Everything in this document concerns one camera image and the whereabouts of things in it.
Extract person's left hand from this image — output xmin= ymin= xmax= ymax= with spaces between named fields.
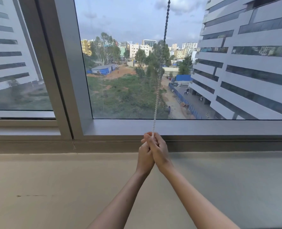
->
xmin=136 ymin=132 xmax=156 ymax=175

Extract person's right hand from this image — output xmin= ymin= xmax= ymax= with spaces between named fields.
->
xmin=149 ymin=132 xmax=174 ymax=174

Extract white beaded blind chain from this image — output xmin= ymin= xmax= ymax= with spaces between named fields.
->
xmin=151 ymin=0 xmax=172 ymax=138

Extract person's left forearm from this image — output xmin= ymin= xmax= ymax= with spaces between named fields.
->
xmin=87 ymin=170 xmax=155 ymax=229

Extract person's right forearm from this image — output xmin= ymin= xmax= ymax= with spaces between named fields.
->
xmin=158 ymin=166 xmax=241 ymax=229

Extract blue roofed shed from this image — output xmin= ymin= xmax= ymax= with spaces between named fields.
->
xmin=91 ymin=64 xmax=117 ymax=76

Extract white office building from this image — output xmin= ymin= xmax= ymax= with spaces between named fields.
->
xmin=188 ymin=0 xmax=282 ymax=120

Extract grey aluminium window frame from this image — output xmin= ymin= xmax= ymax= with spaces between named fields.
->
xmin=0 ymin=0 xmax=282 ymax=154

